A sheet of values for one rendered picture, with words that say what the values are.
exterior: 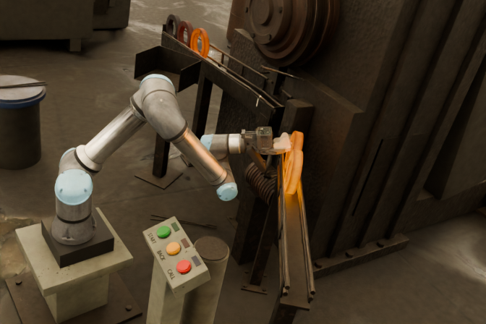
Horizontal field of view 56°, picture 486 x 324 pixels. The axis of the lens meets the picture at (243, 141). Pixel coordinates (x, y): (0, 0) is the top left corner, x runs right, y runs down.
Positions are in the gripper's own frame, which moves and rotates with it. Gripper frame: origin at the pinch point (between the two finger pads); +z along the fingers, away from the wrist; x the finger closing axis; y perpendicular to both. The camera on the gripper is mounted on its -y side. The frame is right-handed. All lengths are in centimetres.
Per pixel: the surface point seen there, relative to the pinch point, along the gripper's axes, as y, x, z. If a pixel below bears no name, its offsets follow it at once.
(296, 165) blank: 4.2, -20.8, 0.2
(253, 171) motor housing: -18.7, 13.9, -17.5
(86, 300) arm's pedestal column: -46, -33, -80
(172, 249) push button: -4, -52, -36
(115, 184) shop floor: -49, 52, -98
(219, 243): -15.9, -35.8, -25.6
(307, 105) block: 5.5, 25.6, 6.0
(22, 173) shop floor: -37, 46, -144
